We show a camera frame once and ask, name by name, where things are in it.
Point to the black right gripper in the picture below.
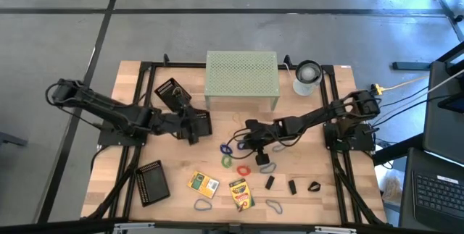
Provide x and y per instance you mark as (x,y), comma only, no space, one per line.
(262,130)

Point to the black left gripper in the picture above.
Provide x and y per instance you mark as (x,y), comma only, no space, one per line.
(174,123)

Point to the small black plastic basket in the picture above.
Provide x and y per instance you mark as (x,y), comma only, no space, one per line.
(166,92)
(204,125)

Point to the purple-blue rubber band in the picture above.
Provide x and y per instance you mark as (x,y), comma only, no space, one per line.
(238,145)

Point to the green rubber band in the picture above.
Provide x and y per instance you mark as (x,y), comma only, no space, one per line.
(223,161)

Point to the black binder clip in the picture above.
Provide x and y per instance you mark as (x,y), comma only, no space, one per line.
(292,187)
(269,182)
(310,187)

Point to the yellow Crayola crayon box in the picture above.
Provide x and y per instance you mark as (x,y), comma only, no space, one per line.
(203,184)
(241,194)

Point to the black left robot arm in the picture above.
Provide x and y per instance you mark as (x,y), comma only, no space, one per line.
(108,109)

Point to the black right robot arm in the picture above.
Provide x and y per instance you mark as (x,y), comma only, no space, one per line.
(326,112)

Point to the black desk beam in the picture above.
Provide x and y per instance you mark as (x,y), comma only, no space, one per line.
(398,149)

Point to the green perforated metal shelf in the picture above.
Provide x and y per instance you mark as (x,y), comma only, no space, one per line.
(241,72)

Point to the long black plastic basket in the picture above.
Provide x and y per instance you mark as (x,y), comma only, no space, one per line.
(152,183)

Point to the bag of rubber bands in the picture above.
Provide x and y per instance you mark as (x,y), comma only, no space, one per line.
(392,188)

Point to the black crossbar with silver brackets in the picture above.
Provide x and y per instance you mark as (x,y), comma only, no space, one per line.
(72,226)

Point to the black floor stand foot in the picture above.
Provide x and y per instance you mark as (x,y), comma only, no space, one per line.
(411,66)

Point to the grey furniture foot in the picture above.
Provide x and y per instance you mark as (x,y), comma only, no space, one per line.
(11,139)

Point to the black laptop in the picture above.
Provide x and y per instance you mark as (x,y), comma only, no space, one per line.
(435,194)

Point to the dark tablet screen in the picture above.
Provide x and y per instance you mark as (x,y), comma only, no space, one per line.
(455,104)

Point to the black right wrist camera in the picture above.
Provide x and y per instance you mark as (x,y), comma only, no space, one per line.
(262,159)

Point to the black aluminium table frame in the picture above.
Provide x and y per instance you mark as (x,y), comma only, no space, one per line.
(174,65)

